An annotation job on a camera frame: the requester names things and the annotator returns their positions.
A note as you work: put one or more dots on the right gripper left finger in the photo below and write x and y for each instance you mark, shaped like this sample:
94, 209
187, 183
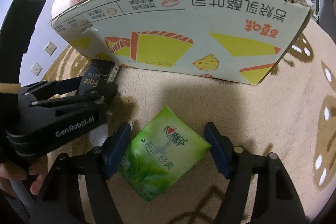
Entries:
59, 200

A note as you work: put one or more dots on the black Face tissue pack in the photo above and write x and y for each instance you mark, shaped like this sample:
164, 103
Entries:
98, 75

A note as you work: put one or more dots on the green tea tissue pack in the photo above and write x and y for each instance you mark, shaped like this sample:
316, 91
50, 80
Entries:
160, 154

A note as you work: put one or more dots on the left hand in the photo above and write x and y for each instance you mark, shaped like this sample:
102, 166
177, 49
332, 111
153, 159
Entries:
12, 172

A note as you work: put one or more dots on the printed cardboard box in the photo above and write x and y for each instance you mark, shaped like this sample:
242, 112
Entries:
233, 40

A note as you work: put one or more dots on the lower wall socket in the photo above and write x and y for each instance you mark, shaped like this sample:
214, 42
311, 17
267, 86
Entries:
36, 69

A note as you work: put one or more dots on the wall socket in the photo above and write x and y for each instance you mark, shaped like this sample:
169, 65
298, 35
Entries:
36, 69
50, 48

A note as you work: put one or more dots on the upper wall socket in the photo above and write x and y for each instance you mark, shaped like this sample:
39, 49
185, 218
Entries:
50, 48

